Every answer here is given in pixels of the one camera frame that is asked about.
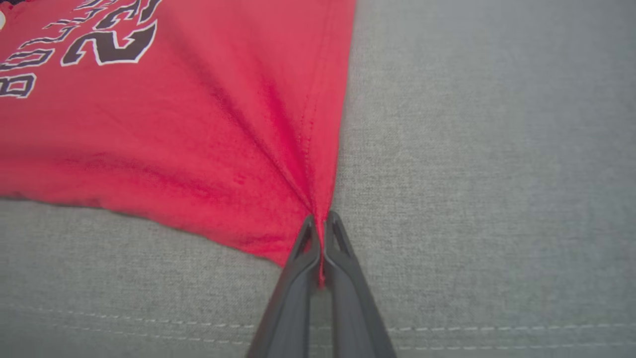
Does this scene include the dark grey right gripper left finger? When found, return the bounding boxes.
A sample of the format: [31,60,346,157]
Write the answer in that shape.
[246,214,321,358]

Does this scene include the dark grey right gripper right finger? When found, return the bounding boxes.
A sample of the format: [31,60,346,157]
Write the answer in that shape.
[323,211,398,358]

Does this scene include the red jersey with black print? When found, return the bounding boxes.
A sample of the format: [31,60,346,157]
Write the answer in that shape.
[0,0,357,288]

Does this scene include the grey fabric sofa cushion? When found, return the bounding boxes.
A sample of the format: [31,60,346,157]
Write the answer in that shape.
[0,0,636,358]

